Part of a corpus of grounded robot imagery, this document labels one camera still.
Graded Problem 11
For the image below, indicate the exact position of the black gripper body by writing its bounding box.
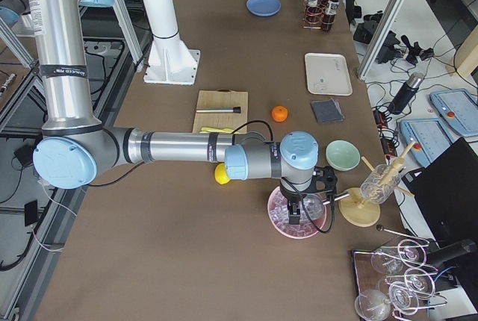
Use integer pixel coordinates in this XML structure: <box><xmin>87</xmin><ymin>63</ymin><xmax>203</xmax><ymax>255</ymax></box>
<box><xmin>280</xmin><ymin>177</ymin><xmax>310</xmax><ymax>204</ymax></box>

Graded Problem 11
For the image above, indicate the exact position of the orange mandarin fruit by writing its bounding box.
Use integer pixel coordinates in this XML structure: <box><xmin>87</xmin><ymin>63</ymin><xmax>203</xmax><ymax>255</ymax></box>
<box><xmin>270</xmin><ymin>105</ymin><xmax>289</xmax><ymax>122</ymax></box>

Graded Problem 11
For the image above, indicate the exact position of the blue round plate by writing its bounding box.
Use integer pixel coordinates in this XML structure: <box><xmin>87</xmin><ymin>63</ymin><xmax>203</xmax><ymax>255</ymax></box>
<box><xmin>246</xmin><ymin>0</ymin><xmax>282</xmax><ymax>17</ymax></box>

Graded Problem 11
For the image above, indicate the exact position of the pink ice bowl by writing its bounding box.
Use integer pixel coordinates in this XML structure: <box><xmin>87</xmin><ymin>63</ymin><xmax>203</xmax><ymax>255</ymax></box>
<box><xmin>267</xmin><ymin>187</ymin><xmax>326</xmax><ymax>239</ymax></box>

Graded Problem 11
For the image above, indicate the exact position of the steel ice scoop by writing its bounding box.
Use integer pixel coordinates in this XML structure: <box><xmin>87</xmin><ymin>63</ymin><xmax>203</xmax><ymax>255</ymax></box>
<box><xmin>299</xmin><ymin>194</ymin><xmax>329</xmax><ymax>223</ymax></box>

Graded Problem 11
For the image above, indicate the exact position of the wooden cup stand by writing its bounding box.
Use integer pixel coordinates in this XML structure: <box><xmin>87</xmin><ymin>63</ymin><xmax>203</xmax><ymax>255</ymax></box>
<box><xmin>339</xmin><ymin>140</ymin><xmax>415</xmax><ymax>227</ymax></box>

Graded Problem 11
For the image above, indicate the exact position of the mint green bowl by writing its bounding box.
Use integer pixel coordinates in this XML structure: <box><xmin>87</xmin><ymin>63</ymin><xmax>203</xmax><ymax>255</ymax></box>
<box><xmin>326</xmin><ymin>140</ymin><xmax>361</xmax><ymax>172</ymax></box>

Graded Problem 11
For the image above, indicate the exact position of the lower whole lemon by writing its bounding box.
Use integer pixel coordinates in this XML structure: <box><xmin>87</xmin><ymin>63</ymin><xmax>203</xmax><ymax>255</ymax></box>
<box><xmin>214</xmin><ymin>163</ymin><xmax>231</xmax><ymax>185</ymax></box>

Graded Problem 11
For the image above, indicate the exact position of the clear glass mug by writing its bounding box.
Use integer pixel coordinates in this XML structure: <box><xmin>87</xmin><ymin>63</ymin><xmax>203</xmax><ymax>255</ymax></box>
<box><xmin>360</xmin><ymin>164</ymin><xmax>400</xmax><ymax>205</ymax></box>

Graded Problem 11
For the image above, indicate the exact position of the grey folded cloth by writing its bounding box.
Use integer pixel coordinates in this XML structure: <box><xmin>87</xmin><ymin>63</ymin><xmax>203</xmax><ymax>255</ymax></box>
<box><xmin>311</xmin><ymin>99</ymin><xmax>344</xmax><ymax>123</ymax></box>

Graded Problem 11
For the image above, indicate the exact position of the steel muddler black tip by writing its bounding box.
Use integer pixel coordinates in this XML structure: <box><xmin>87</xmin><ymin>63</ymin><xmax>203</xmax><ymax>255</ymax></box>
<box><xmin>196</xmin><ymin>106</ymin><xmax>241</xmax><ymax>113</ymax></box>

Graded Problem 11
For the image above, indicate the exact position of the wine glass rack tray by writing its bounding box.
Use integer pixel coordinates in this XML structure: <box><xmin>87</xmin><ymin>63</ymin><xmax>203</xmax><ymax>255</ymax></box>
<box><xmin>351</xmin><ymin>237</ymin><xmax>447</xmax><ymax>320</ymax></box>

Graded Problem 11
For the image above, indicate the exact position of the wooden cutting board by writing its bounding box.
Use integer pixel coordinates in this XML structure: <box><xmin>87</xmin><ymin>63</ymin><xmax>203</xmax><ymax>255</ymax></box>
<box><xmin>192</xmin><ymin>90</ymin><xmax>249</xmax><ymax>133</ymax></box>

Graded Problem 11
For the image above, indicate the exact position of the cream rabbit tray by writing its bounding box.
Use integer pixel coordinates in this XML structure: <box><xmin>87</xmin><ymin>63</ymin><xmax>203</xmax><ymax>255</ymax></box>
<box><xmin>305</xmin><ymin>52</ymin><xmax>353</xmax><ymax>96</ymax></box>

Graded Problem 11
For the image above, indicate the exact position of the near teach pendant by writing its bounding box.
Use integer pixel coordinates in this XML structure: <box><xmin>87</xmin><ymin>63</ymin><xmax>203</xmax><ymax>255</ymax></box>
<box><xmin>400</xmin><ymin>118</ymin><xmax>455</xmax><ymax>167</ymax></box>

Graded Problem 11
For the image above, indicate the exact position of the teach pendant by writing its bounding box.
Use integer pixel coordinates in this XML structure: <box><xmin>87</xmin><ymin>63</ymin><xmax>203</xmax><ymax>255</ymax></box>
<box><xmin>400</xmin><ymin>118</ymin><xmax>455</xmax><ymax>167</ymax></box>
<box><xmin>429</xmin><ymin>89</ymin><xmax>477</xmax><ymax>137</ymax></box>

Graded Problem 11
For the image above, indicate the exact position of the black laptop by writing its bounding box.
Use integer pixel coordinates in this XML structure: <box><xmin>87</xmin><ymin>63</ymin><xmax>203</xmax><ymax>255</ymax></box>
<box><xmin>402</xmin><ymin>137</ymin><xmax>477</xmax><ymax>245</ymax></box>

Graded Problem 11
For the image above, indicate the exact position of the black thermos bottle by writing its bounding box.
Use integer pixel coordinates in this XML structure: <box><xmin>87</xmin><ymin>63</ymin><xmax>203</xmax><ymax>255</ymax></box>
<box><xmin>388</xmin><ymin>72</ymin><xmax>425</xmax><ymax>115</ymax></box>

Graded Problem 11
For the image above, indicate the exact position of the tea bottle left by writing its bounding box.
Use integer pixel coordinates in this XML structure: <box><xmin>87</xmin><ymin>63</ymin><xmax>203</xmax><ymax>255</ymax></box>
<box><xmin>321</xmin><ymin>0</ymin><xmax>340</xmax><ymax>31</ymax></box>

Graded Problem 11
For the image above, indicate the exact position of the tea bottle middle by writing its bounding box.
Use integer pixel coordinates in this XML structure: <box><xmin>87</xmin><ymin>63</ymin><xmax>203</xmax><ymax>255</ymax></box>
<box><xmin>304</xmin><ymin>0</ymin><xmax>320</xmax><ymax>26</ymax></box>

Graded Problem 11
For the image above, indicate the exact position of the far teach pendant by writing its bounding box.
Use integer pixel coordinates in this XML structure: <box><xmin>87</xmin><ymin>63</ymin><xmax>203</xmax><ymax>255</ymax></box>
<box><xmin>429</xmin><ymin>89</ymin><xmax>477</xmax><ymax>137</ymax></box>

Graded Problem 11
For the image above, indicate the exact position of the copper wire bottle rack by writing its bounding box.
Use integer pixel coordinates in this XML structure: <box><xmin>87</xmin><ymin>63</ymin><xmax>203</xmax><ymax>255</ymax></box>
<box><xmin>302</xmin><ymin>0</ymin><xmax>340</xmax><ymax>31</ymax></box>

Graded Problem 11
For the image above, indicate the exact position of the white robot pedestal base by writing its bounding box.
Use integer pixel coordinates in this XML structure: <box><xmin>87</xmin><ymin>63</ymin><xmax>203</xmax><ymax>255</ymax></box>
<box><xmin>143</xmin><ymin>0</ymin><xmax>200</xmax><ymax>86</ymax></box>

